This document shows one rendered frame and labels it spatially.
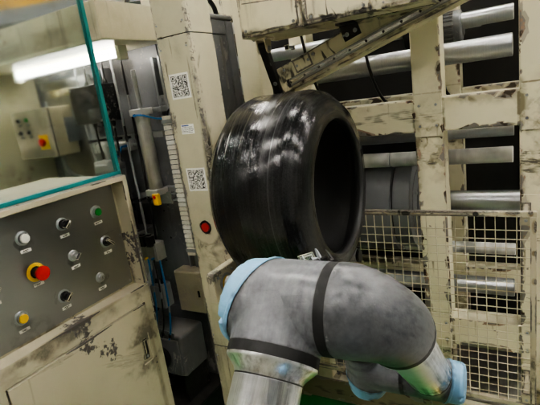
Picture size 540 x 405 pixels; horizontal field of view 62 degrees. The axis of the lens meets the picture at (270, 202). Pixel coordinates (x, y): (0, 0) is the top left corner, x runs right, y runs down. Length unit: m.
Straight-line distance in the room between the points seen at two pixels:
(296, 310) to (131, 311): 1.07
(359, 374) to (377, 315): 0.41
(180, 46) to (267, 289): 1.00
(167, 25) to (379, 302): 1.12
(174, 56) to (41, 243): 0.65
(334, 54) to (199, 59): 0.46
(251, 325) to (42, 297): 0.93
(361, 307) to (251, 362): 0.14
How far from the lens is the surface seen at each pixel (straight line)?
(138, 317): 1.57
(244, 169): 1.13
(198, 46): 1.43
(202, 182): 1.44
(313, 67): 1.63
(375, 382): 0.93
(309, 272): 0.55
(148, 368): 1.65
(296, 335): 0.54
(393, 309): 0.53
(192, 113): 1.42
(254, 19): 1.59
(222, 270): 1.43
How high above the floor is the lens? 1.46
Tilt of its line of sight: 14 degrees down
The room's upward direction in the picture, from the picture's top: 8 degrees counter-clockwise
